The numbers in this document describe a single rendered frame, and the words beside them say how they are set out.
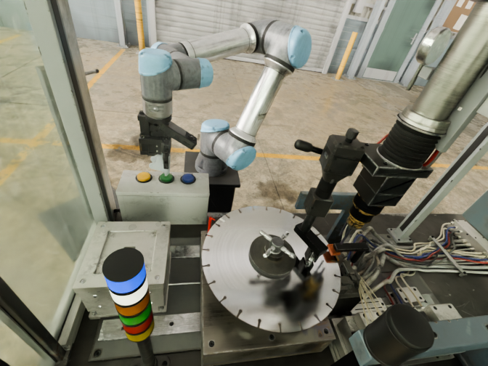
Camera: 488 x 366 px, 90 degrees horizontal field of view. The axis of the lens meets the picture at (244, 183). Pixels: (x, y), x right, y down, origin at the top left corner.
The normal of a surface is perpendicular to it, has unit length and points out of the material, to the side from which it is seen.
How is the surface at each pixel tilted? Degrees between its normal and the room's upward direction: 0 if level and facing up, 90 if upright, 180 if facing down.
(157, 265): 0
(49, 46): 90
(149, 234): 0
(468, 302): 0
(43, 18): 90
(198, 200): 90
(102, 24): 90
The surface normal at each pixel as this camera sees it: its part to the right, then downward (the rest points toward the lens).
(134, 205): 0.15, 0.65
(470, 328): 0.16, -0.76
